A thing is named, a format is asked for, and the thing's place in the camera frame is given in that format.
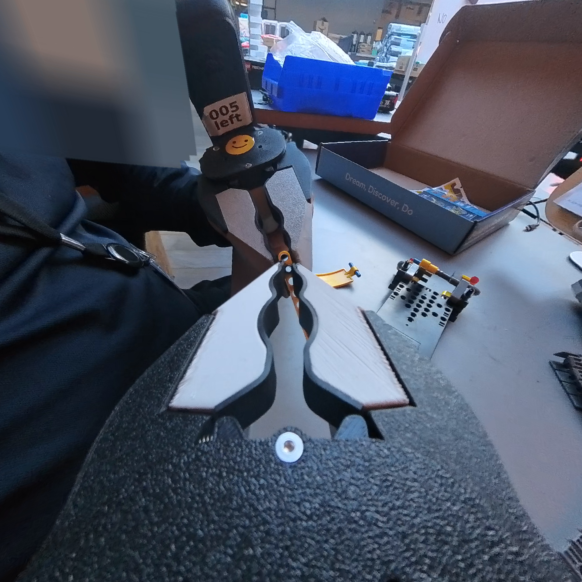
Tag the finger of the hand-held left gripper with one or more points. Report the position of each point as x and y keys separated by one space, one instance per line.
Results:
x=293 y=204
x=241 y=218

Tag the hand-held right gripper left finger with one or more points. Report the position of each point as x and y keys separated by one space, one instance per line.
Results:
x=218 y=354

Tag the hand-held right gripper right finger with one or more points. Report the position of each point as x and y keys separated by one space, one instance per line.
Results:
x=354 y=354

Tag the yellow perforated beam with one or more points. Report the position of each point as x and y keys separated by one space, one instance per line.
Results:
x=296 y=303

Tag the person's left forearm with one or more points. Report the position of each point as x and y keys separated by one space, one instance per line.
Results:
x=150 y=204

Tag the grey desk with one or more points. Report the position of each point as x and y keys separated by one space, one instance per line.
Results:
x=500 y=386

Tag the brown side table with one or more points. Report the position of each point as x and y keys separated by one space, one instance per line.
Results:
x=318 y=122

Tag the black perforated brick model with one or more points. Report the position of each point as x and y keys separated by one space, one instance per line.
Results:
x=418 y=318

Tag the yellow scoop piece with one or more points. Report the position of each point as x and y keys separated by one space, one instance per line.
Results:
x=334 y=278

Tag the blue storage bin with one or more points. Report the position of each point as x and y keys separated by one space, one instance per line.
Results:
x=327 y=91

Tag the dark blue cardboard box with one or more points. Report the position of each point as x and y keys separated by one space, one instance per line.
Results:
x=377 y=191

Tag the clear plastic bag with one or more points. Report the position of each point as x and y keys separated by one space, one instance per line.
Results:
x=309 y=45

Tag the person's dark clothed body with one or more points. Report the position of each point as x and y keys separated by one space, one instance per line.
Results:
x=68 y=363

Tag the colourful instruction booklet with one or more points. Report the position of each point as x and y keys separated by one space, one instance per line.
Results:
x=459 y=209

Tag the whiteboard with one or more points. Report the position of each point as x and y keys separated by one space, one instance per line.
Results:
x=436 y=27

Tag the grey tread track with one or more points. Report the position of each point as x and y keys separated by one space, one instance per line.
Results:
x=568 y=375

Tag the wooden display board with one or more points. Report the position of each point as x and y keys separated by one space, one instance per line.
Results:
x=557 y=218

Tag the printed instruction sheet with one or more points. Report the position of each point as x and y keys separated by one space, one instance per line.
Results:
x=574 y=198

